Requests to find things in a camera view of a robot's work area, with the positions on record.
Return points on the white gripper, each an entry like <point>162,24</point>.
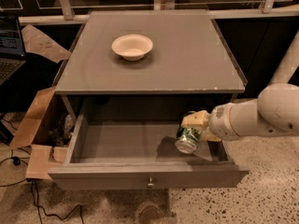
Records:
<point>220,121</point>

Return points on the green soda can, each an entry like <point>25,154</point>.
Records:
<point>188,139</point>

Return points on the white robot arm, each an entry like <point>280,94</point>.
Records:
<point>275,112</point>

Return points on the round metal drawer knob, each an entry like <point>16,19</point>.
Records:
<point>151,184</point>

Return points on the open grey top drawer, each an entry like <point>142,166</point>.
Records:
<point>111,149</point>

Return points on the grey wooden nightstand cabinet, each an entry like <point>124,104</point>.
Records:
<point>188,56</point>

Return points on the white paper bowl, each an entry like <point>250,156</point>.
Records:
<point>132,47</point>

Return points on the brown cardboard box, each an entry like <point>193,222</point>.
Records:
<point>46,128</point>

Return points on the brown cardboard sheet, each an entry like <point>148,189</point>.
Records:
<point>41,44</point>

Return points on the open laptop computer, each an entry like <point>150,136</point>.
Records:
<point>12,50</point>

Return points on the white metal railing frame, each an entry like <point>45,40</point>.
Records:
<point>77,11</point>

